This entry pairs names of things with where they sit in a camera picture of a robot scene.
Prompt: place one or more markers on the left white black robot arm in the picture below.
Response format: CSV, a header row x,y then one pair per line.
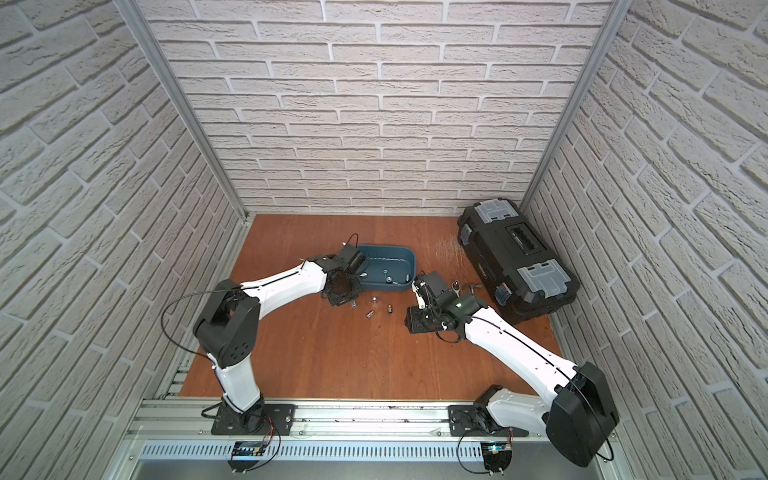
x,y
228,326

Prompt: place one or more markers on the aluminium front rail frame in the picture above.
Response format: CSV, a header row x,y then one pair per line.
x,y
339,439

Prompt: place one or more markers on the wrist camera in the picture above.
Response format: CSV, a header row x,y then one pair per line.
x,y
350,258
432,291

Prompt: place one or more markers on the teal plastic storage box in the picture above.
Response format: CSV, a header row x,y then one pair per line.
x,y
386,260

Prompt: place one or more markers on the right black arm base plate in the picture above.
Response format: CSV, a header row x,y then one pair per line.
x,y
466,419

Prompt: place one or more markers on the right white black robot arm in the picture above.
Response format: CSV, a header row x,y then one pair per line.
x,y
572,405

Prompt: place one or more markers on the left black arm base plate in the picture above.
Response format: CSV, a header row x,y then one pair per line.
x,y
256,421

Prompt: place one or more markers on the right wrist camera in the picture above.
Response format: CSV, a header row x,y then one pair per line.
x,y
432,291

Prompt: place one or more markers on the black grey toolbox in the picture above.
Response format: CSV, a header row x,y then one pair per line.
x,y
522,273

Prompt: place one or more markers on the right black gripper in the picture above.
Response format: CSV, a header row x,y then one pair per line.
x,y
412,323

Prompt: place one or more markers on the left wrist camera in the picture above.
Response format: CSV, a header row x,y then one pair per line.
x,y
350,258

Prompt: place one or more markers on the left green circuit board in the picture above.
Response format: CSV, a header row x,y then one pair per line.
x,y
247,456

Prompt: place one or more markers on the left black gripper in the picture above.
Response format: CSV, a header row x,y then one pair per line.
x,y
344,285

